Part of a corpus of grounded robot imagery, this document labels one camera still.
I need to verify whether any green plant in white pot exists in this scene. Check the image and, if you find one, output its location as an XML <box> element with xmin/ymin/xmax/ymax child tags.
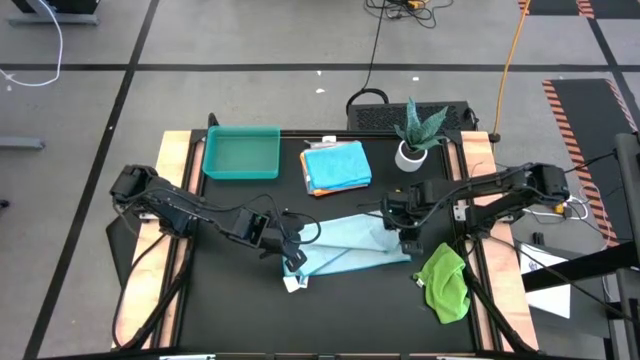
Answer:
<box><xmin>393</xmin><ymin>97</ymin><xmax>450</xmax><ymax>174</ymax></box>

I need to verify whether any orange microfiber towel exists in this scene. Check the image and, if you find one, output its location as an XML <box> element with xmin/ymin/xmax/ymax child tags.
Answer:
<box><xmin>299</xmin><ymin>149</ymin><xmax>370</xmax><ymax>198</ymax></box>

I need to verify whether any black camera stand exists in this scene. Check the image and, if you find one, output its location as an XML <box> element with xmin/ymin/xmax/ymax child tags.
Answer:
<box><xmin>522</xmin><ymin>132</ymin><xmax>640</xmax><ymax>360</ymax></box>

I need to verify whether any white paper sheet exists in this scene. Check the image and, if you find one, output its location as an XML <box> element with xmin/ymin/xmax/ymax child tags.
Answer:
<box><xmin>518</xmin><ymin>241</ymin><xmax>573</xmax><ymax>320</ymax></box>

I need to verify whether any black perforated computer case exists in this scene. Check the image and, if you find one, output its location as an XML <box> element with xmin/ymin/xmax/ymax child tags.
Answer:
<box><xmin>347</xmin><ymin>101</ymin><xmax>476</xmax><ymax>132</ymax></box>

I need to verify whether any teal plastic tray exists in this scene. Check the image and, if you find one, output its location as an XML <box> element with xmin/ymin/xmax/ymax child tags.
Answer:
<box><xmin>202</xmin><ymin>124</ymin><xmax>282</xmax><ymax>180</ymax></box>

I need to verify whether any black hanging cable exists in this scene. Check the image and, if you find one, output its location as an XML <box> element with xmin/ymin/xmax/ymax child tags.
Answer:
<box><xmin>344</xmin><ymin>0</ymin><xmax>392</xmax><ymax>117</ymax></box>

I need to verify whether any grey desk foot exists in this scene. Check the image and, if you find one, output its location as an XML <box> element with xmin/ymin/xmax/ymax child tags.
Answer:
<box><xmin>7</xmin><ymin>0</ymin><xmax>101</xmax><ymax>27</ymax></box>

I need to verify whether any bright blue microfiber towel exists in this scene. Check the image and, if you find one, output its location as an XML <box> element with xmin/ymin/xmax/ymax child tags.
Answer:
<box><xmin>302</xmin><ymin>140</ymin><xmax>374</xmax><ymax>194</ymax></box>

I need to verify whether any tangled black cable bundle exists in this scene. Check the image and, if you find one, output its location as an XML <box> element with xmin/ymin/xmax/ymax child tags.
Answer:
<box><xmin>363</xmin><ymin>0</ymin><xmax>455</xmax><ymax>30</ymax></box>

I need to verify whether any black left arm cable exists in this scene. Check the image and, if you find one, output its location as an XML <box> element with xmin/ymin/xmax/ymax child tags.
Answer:
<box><xmin>110</xmin><ymin>232</ymin><xmax>199</xmax><ymax>351</ymax></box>

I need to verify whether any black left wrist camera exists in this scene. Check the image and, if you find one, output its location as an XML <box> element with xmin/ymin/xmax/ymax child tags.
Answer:
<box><xmin>233</xmin><ymin>207</ymin><xmax>270</xmax><ymax>247</ymax></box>

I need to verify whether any grey floor bar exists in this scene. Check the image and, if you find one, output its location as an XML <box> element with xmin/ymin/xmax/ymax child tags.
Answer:
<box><xmin>0</xmin><ymin>137</ymin><xmax>47</xmax><ymax>151</ymax></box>

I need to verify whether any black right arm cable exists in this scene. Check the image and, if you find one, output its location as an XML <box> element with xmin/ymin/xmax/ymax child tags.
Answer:
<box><xmin>455</xmin><ymin>239</ymin><xmax>539</xmax><ymax>355</ymax></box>

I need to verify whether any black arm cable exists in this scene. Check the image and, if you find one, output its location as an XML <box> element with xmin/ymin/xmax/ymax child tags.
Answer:
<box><xmin>110</xmin><ymin>232</ymin><xmax>199</xmax><ymax>351</ymax></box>
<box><xmin>455</xmin><ymin>239</ymin><xmax>539</xmax><ymax>355</ymax></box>

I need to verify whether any wooden side board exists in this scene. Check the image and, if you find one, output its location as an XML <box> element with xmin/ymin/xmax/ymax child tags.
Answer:
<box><xmin>113</xmin><ymin>130</ymin><xmax>204</xmax><ymax>350</ymax></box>
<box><xmin>459</xmin><ymin>130</ymin><xmax>540</xmax><ymax>351</ymax></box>

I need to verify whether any green microfiber towel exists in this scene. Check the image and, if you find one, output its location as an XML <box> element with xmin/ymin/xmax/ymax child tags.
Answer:
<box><xmin>413</xmin><ymin>242</ymin><xmax>471</xmax><ymax>325</ymax></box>

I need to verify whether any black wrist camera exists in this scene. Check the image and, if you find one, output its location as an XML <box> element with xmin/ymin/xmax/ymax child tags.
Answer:
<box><xmin>233</xmin><ymin>207</ymin><xmax>270</xmax><ymax>247</ymax></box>
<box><xmin>409</xmin><ymin>180</ymin><xmax>437</xmax><ymax>210</ymax></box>

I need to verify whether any white floor cable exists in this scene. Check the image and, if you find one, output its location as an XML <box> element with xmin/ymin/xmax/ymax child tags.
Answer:
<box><xmin>0</xmin><ymin>0</ymin><xmax>64</xmax><ymax>89</ymax></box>

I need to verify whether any light blue teal-edged towel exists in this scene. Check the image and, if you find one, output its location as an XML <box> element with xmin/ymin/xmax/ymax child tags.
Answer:
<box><xmin>282</xmin><ymin>212</ymin><xmax>412</xmax><ymax>279</ymax></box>

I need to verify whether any yellow hanging cable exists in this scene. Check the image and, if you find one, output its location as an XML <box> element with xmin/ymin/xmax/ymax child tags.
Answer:
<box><xmin>491</xmin><ymin>0</ymin><xmax>532</xmax><ymax>145</ymax></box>

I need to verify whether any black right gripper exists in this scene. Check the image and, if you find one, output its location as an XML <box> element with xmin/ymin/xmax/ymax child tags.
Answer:
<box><xmin>357</xmin><ymin>192</ymin><xmax>424</xmax><ymax>257</ymax></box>

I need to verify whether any black flat panel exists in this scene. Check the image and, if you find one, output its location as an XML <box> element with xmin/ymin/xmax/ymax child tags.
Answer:
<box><xmin>103</xmin><ymin>209</ymin><xmax>149</xmax><ymax>285</ymax></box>

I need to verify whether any large hazard-striped floor mat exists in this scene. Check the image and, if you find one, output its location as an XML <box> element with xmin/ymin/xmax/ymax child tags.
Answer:
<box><xmin>542</xmin><ymin>78</ymin><xmax>640</xmax><ymax>247</ymax></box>

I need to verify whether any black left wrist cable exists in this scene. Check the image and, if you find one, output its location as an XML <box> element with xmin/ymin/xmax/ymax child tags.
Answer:
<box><xmin>199</xmin><ymin>192</ymin><xmax>322</xmax><ymax>247</ymax></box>

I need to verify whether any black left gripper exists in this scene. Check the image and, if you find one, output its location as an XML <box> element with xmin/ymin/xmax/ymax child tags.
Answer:
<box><xmin>259</xmin><ymin>219</ymin><xmax>314</xmax><ymax>274</ymax></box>

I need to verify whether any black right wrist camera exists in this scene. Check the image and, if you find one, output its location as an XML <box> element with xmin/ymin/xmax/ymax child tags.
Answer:
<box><xmin>409</xmin><ymin>180</ymin><xmax>437</xmax><ymax>210</ymax></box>

